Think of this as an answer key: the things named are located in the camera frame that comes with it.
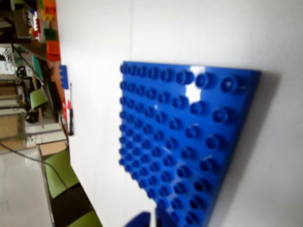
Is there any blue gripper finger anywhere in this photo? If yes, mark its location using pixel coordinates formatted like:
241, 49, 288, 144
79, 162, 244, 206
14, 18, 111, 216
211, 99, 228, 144
124, 211, 152, 227
155, 207, 178, 227

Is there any blue 8x8 stud plate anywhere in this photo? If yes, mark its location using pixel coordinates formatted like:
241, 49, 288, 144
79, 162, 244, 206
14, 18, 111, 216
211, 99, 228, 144
118, 61, 262, 227

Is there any green chair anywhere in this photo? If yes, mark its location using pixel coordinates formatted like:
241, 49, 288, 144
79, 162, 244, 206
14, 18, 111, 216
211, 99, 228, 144
30, 88, 48, 112
44, 148, 104, 227

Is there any brown cardboard box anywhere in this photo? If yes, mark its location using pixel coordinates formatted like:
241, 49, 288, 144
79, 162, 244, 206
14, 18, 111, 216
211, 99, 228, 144
39, 141, 68, 158

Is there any red black screwdriver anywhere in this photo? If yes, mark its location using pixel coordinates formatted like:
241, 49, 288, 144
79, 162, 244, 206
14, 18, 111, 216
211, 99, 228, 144
68, 82, 74, 136

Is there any blue toy brick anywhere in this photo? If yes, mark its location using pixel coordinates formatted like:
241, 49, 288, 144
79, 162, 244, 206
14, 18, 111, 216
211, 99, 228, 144
59, 65, 69, 89

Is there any teal board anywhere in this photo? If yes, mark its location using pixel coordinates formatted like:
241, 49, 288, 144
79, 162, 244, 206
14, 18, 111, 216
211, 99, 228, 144
32, 54, 45, 80

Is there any orange toy brick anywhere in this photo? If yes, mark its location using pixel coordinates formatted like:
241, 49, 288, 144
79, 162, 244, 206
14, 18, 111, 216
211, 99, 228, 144
43, 0, 57, 21
46, 40, 62, 61

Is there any green toy brick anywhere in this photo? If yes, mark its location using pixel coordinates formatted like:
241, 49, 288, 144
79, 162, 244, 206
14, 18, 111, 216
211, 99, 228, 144
44, 27, 58, 40

